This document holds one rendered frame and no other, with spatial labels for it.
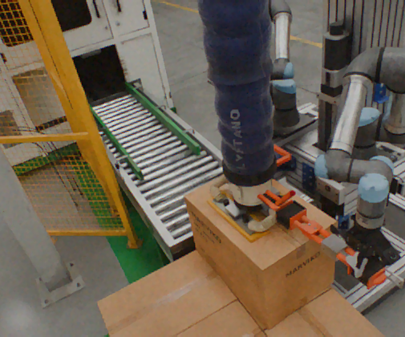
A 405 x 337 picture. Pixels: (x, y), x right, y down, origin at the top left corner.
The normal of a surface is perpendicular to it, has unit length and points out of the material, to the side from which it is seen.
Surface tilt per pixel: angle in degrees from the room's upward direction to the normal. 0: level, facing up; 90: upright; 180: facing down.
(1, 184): 90
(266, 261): 0
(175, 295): 0
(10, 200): 90
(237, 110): 78
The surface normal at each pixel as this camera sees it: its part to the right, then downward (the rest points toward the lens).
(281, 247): -0.15, -0.80
